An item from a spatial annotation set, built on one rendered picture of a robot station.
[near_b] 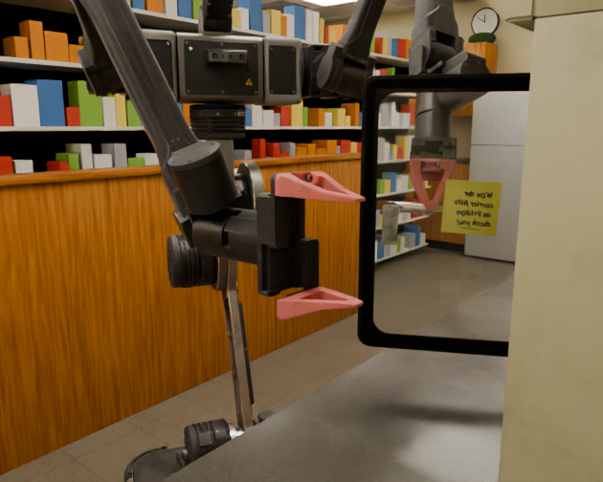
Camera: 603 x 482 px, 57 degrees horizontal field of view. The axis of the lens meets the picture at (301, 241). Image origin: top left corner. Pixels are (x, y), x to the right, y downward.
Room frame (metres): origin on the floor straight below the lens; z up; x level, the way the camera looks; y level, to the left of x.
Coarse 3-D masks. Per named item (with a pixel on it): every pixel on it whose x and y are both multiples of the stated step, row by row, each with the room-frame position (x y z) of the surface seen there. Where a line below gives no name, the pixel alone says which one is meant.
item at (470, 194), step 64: (384, 128) 0.80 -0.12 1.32; (448, 128) 0.78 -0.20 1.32; (512, 128) 0.76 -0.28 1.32; (384, 192) 0.80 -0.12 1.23; (448, 192) 0.78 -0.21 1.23; (512, 192) 0.76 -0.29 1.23; (384, 256) 0.80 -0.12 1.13; (448, 256) 0.78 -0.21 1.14; (512, 256) 0.76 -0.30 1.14; (384, 320) 0.80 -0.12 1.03; (448, 320) 0.78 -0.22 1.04
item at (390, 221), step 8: (384, 208) 0.78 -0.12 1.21; (392, 208) 0.77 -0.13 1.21; (384, 216) 0.78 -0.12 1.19; (392, 216) 0.77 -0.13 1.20; (384, 224) 0.78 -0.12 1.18; (392, 224) 0.78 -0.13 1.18; (384, 232) 0.78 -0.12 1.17; (392, 232) 0.78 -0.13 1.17; (384, 240) 0.78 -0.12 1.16; (392, 240) 0.78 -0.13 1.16
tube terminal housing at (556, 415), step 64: (576, 0) 0.48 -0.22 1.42; (576, 64) 0.48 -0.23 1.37; (576, 128) 0.47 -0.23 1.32; (576, 192) 0.47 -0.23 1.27; (576, 256) 0.47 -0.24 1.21; (512, 320) 0.50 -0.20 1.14; (576, 320) 0.46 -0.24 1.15; (512, 384) 0.49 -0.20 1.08; (576, 384) 0.46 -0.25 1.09; (512, 448) 0.49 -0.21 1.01; (576, 448) 0.46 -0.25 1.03
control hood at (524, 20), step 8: (488, 0) 0.53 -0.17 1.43; (496, 0) 0.52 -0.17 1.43; (504, 0) 0.52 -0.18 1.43; (512, 0) 0.51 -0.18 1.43; (520, 0) 0.51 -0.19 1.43; (528, 0) 0.50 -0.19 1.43; (536, 0) 0.50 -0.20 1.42; (496, 8) 0.52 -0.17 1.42; (504, 8) 0.52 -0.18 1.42; (512, 8) 0.51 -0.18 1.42; (520, 8) 0.51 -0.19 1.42; (528, 8) 0.50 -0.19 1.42; (504, 16) 0.52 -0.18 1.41; (512, 16) 0.51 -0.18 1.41; (520, 16) 0.51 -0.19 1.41; (528, 16) 0.51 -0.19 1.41; (520, 24) 0.53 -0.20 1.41; (528, 24) 0.53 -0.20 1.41
